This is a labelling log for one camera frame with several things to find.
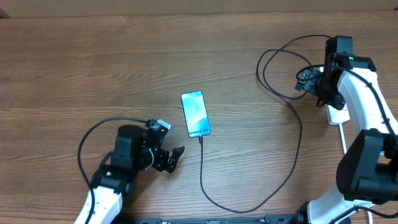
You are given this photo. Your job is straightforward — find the smartphone with blue screen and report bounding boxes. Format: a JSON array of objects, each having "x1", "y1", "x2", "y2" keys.
[{"x1": 181, "y1": 90, "x2": 211, "y2": 138}]

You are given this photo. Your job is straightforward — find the black USB charging cable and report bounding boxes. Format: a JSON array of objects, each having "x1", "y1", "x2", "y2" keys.
[{"x1": 198, "y1": 34, "x2": 333, "y2": 214}]

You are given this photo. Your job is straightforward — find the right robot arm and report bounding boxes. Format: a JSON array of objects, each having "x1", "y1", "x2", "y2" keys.
[{"x1": 292, "y1": 35, "x2": 397, "y2": 223}]

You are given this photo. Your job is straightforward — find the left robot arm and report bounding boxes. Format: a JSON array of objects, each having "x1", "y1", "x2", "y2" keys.
[{"x1": 75, "y1": 119, "x2": 185, "y2": 223}]

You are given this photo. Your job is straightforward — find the white power strip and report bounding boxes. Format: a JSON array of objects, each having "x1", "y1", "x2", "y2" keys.
[{"x1": 325, "y1": 105, "x2": 350, "y2": 125}]

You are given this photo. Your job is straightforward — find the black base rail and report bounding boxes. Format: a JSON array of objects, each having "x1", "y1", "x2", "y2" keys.
[{"x1": 119, "y1": 214, "x2": 305, "y2": 224}]

